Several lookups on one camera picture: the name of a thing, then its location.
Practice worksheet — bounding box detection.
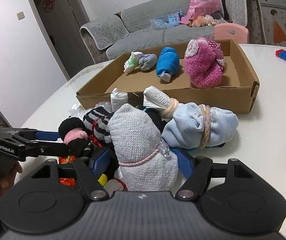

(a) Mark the orange plastic bag bundle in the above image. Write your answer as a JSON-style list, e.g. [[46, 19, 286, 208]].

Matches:
[[58, 155, 75, 188]]

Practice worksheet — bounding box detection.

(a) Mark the white sock red tie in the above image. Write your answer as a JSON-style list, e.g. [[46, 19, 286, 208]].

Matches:
[[104, 178, 127, 194]]

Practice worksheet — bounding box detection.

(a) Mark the black sock pink tie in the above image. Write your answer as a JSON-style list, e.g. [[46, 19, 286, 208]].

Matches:
[[58, 117, 94, 158]]

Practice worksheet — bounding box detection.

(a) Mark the light blue sock bundle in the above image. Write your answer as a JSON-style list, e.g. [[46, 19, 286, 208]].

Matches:
[[161, 102, 239, 149]]

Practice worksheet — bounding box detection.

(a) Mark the black grey striped sock bundle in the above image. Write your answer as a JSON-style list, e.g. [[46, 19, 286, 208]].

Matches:
[[83, 106, 114, 150]]

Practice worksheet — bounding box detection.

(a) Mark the white grey knit sock bundle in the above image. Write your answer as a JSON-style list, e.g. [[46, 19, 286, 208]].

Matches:
[[108, 103, 178, 191]]

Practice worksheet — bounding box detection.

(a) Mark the small white roll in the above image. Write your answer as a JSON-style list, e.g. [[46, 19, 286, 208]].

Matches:
[[110, 88, 128, 112]]

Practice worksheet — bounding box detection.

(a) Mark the white N95 mask roll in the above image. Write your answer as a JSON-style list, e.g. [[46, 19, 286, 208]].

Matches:
[[143, 86, 179, 121]]

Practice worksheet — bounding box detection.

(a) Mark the pink fluffy sock bundle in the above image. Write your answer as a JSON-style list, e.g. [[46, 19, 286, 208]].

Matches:
[[184, 37, 225, 88]]

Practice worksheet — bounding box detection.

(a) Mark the white sock green tie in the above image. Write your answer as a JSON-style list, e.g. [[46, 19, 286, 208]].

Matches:
[[123, 51, 144, 74]]

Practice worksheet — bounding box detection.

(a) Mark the small grey sock bundle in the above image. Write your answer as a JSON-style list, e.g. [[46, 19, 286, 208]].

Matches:
[[139, 54, 158, 72]]

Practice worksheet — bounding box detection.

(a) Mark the person left hand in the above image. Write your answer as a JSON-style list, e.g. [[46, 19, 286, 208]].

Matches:
[[0, 161, 23, 201]]

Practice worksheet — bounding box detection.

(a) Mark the brown cardboard box tray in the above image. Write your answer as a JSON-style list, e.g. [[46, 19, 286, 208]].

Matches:
[[76, 40, 259, 114]]

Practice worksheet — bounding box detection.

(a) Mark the dark grey door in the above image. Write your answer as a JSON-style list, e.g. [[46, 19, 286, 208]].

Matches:
[[29, 0, 94, 78]]

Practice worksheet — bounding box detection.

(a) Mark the pink plastic chair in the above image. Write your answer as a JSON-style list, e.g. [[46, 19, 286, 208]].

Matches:
[[214, 23, 249, 44]]

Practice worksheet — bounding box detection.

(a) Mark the orange plush toy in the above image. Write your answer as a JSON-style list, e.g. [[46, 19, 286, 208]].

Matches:
[[191, 15, 214, 27]]

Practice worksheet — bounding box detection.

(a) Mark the blue toy castle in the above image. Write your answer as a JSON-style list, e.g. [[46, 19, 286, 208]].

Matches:
[[149, 10, 183, 30]]

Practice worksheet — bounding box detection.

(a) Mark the grey covered sofa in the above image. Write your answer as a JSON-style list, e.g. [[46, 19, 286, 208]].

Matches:
[[80, 0, 266, 63]]

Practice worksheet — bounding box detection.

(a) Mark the pink plastic bag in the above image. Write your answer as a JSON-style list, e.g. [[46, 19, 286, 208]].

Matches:
[[180, 0, 222, 24]]

